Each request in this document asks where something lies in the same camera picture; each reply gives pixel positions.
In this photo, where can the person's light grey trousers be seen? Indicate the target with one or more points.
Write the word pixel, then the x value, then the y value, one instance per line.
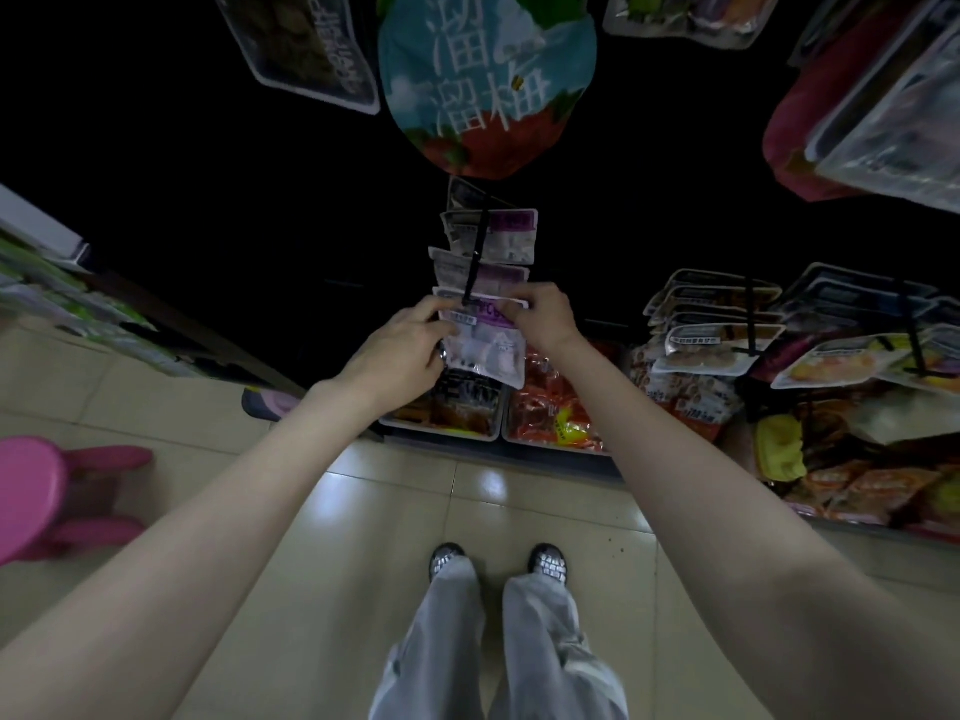
pixel 495 652

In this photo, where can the person's shoe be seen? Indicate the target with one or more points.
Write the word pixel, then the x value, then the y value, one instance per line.
pixel 447 561
pixel 549 564

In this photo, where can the person's left shoe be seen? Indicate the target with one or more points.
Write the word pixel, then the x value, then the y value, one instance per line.
pixel 447 561

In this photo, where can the person's left forearm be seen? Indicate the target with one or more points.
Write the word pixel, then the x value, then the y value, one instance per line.
pixel 180 562

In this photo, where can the clear pink marshmallow packet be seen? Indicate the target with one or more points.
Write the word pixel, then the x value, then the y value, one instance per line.
pixel 900 127

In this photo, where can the small teal round snack bag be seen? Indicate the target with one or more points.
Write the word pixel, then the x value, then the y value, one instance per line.
pixel 488 82

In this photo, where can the row of red orange pouches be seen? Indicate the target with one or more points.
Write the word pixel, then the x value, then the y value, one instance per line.
pixel 863 480

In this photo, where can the person's right forearm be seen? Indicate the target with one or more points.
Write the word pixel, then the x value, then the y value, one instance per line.
pixel 720 517

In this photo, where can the clear tray of dark candies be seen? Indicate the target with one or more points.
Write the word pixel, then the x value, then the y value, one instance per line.
pixel 447 415

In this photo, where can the person's left hand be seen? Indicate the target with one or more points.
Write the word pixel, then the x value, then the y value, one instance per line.
pixel 393 364

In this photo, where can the person's right hand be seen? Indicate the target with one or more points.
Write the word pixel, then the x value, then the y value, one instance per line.
pixel 549 322

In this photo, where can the clear brown plum packet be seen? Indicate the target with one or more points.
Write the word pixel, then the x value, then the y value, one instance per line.
pixel 300 45

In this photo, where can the pink plastic stool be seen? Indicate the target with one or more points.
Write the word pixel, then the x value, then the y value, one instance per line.
pixel 45 495

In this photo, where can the clear orange-candy snack bag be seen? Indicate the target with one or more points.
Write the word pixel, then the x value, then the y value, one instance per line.
pixel 690 15

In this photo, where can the row of small clear pouches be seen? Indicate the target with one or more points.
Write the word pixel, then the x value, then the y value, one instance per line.
pixel 795 330

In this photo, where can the person's right shoe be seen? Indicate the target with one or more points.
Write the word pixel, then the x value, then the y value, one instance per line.
pixel 549 564

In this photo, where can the row of green wrapped packets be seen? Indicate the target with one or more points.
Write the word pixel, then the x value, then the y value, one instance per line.
pixel 90 300

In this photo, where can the small pink floor object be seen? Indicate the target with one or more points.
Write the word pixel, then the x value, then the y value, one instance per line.
pixel 270 403

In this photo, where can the clear tray of red candies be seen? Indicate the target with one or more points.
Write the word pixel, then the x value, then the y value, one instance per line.
pixel 558 424

